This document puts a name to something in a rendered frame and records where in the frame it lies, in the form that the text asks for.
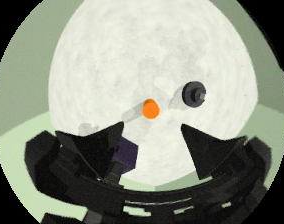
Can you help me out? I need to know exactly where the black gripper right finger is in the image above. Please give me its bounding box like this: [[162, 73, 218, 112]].
[[181, 124, 248, 180]]

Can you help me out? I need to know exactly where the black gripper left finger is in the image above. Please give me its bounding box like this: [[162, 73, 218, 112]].
[[54, 121, 123, 180]]

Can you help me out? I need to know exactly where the orange tapered knob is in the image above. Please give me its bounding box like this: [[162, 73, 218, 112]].
[[143, 99, 159, 119]]

